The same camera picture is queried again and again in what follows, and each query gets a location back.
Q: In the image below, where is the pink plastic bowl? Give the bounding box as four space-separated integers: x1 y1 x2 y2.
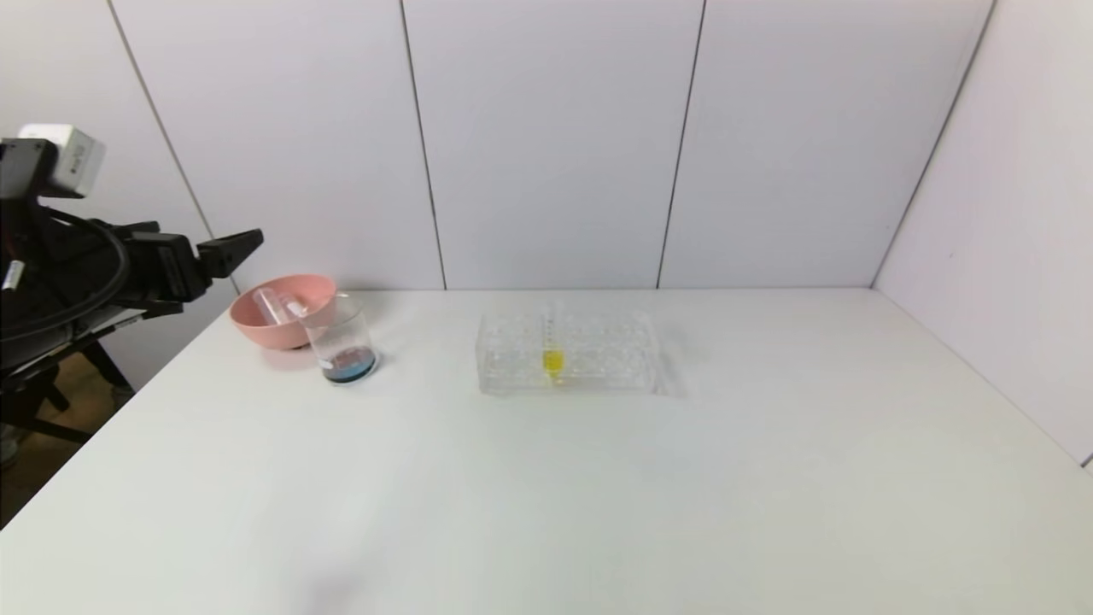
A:
229 273 339 351

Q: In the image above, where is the test tube with yellow pigment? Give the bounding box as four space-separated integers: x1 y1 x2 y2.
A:
541 303 566 382

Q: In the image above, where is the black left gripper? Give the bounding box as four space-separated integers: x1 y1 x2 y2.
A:
41 228 265 319

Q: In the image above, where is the clear acrylic test tube rack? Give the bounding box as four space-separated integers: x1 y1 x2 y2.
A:
476 309 660 395

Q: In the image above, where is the clear glass beaker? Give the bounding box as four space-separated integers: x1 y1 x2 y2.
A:
299 292 379 387

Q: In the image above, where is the test tube with blue pigment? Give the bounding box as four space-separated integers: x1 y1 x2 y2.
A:
252 288 291 326

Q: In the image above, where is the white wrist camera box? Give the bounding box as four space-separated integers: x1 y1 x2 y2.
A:
17 124 107 200

